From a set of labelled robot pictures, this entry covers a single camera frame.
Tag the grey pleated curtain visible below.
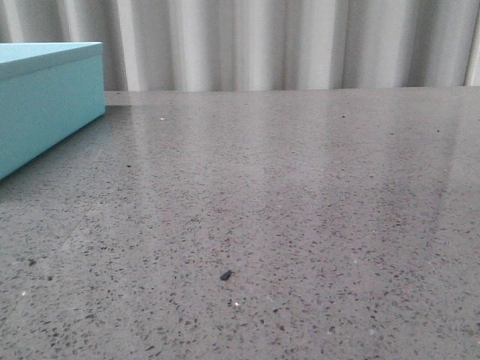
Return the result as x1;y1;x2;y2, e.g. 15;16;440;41
1;1;479;92

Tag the light blue plastic box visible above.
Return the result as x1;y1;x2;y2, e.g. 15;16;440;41
1;42;106;178

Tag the small black debris chip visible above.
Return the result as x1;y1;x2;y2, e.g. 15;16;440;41
220;270;233;281

